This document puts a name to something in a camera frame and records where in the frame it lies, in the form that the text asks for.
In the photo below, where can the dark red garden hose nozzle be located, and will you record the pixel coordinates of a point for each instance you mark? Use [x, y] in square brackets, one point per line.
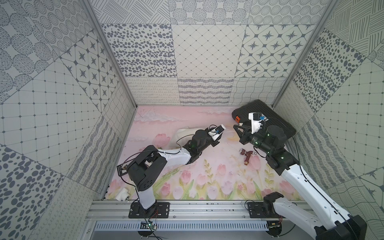
[247, 155]

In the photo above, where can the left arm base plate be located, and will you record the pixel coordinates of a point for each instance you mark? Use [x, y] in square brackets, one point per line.
[159, 210]

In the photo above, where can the aluminium front rail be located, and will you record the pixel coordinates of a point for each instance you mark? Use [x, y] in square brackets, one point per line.
[233, 210]

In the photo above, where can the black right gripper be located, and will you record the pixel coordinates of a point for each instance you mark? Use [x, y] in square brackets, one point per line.
[244, 136]

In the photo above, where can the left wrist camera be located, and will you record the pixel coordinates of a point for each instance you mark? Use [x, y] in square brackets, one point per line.
[216, 132]

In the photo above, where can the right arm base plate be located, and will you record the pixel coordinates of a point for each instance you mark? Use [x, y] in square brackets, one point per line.
[258, 210]

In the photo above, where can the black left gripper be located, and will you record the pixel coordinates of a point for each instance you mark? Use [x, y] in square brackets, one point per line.
[208, 135]

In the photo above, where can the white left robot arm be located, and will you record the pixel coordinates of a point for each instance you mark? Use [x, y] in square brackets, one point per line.
[144, 167]

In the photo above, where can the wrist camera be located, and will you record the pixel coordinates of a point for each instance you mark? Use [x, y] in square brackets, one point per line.
[258, 120]
[216, 132]

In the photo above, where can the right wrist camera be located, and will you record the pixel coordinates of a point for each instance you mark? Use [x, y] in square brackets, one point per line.
[258, 120]

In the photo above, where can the white cloth drawstring bag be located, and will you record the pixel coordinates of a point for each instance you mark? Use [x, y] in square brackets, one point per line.
[182, 136]

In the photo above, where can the black plastic tool case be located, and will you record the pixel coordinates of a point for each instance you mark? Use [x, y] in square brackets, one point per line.
[241, 115]

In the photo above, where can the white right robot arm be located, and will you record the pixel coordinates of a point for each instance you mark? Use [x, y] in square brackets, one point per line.
[330, 221]

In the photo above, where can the green circuit board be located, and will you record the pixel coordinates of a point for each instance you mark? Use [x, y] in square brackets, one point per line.
[152, 226]

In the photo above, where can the white pipe fitting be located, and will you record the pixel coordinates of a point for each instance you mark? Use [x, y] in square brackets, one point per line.
[123, 195]

